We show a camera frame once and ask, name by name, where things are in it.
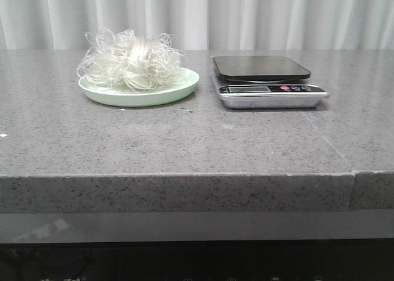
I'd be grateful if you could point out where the white pleated curtain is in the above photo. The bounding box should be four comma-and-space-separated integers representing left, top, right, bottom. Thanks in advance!
1, 0, 393, 50

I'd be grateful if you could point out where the black silver kitchen scale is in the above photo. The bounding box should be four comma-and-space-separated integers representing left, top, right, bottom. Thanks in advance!
212, 55, 329, 109

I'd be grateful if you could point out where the light green round plate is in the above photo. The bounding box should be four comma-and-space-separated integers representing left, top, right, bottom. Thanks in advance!
79, 68, 199, 107

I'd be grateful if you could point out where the white vermicelli noodle bundle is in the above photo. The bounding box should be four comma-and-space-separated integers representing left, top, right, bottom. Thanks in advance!
76, 28, 184, 93

